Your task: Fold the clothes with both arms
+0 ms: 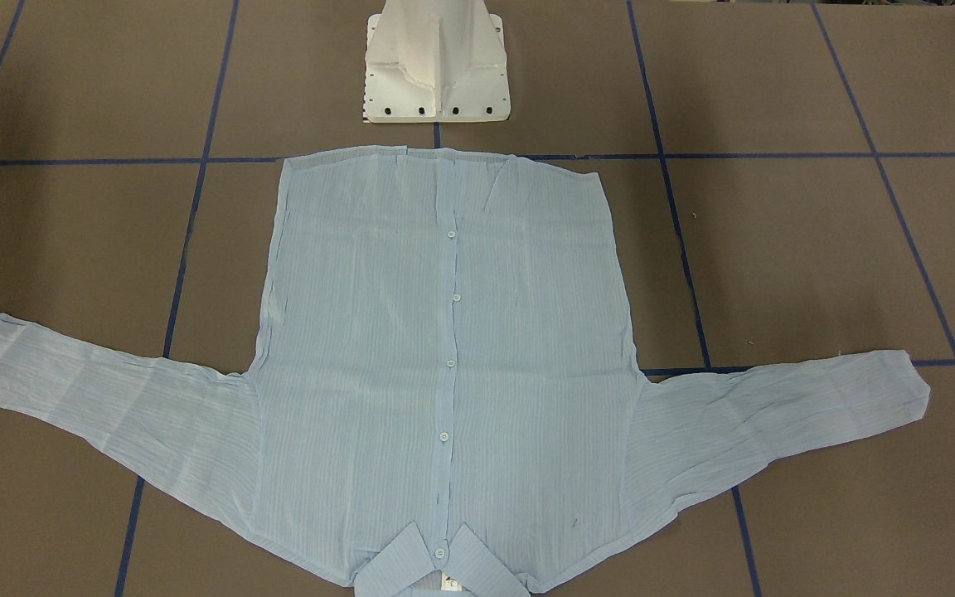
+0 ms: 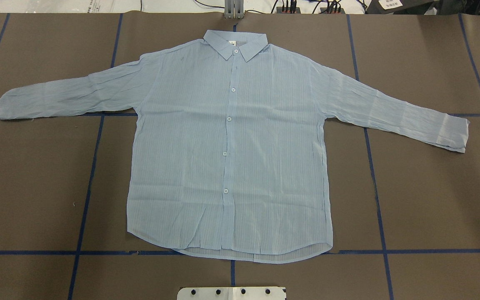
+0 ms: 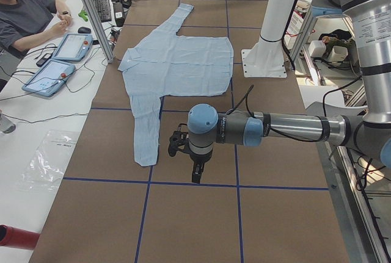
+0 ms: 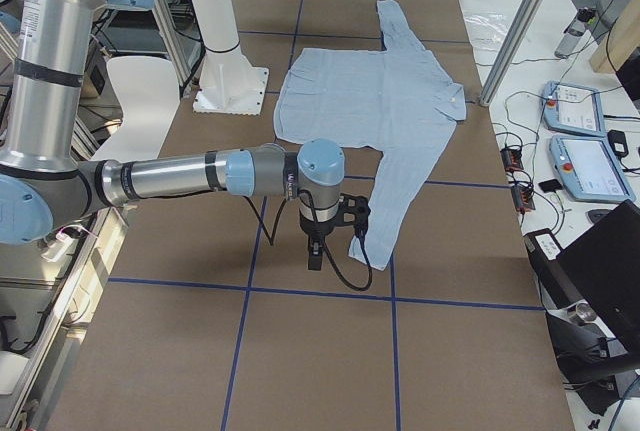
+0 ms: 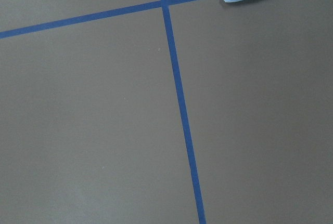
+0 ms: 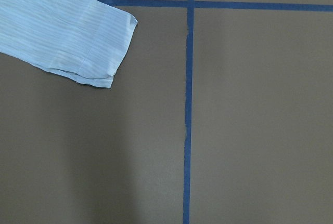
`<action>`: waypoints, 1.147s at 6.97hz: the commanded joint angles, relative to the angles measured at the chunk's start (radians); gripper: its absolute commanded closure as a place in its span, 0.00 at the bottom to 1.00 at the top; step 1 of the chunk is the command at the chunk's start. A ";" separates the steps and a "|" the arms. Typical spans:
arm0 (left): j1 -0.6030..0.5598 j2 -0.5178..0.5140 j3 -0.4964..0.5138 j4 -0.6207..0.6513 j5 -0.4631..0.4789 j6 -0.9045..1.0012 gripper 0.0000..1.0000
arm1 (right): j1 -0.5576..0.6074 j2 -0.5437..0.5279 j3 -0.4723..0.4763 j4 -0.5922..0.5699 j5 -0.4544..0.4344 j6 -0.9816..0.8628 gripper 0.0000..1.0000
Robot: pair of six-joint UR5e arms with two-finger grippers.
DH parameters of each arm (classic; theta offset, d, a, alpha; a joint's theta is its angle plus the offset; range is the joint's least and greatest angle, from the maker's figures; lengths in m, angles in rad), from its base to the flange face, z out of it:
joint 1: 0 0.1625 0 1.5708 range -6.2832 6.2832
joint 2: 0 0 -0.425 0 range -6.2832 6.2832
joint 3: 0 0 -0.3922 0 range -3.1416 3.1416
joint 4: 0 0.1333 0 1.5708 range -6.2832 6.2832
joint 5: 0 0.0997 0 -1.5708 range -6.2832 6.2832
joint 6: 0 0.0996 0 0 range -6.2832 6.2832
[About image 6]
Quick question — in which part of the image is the light blue button shirt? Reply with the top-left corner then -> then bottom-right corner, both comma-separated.
1,0 -> 137,88

